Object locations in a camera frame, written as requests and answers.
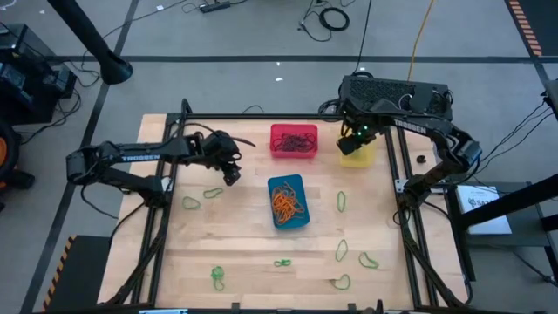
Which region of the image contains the black side table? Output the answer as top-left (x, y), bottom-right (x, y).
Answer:
top-left (444, 181), bottom-right (558, 284)

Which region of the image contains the black equipment cart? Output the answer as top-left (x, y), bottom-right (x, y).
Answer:
top-left (0, 22), bottom-right (78, 126)

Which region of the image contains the black hazard striped mat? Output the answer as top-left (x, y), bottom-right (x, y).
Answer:
top-left (505, 0), bottom-right (558, 58)
top-left (42, 234), bottom-right (112, 313)

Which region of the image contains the black orange wheeled device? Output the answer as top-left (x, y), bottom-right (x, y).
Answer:
top-left (0, 119), bottom-right (37, 191)

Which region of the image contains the black floor stand post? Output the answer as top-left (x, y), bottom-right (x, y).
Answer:
top-left (46, 0), bottom-right (134, 85)

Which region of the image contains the yellow plastic basket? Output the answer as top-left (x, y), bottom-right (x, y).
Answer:
top-left (338, 119), bottom-right (378, 169)

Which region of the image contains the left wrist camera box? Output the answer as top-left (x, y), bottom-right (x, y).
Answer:
top-left (208, 130), bottom-right (239, 152)

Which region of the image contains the long black cable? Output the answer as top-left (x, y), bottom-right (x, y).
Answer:
top-left (351, 0), bottom-right (374, 74)

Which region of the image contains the black perforated computer case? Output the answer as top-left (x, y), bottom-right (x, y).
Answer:
top-left (338, 74), bottom-right (454, 141)

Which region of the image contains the white paper sheet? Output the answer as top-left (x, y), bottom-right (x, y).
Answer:
top-left (456, 184), bottom-right (514, 236)

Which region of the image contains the coiled black cable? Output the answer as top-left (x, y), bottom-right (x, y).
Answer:
top-left (298, 6), bottom-right (351, 44)

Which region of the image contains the yellow cable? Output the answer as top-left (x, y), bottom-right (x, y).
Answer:
top-left (407, 0), bottom-right (436, 82)

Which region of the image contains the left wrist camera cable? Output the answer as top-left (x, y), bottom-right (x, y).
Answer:
top-left (172, 121), bottom-right (219, 137)

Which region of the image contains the red plastic basket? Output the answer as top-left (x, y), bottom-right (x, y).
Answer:
top-left (269, 123), bottom-right (320, 160)

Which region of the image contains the black power strip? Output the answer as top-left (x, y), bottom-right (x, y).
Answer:
top-left (199, 1), bottom-right (232, 14)

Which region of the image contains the black metal beam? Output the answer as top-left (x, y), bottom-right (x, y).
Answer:
top-left (457, 173), bottom-right (558, 231)

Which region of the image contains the blue plastic basket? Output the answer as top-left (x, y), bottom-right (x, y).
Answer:
top-left (267, 173), bottom-right (311, 231)

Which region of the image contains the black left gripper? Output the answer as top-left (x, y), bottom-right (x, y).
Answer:
top-left (200, 130), bottom-right (243, 188)

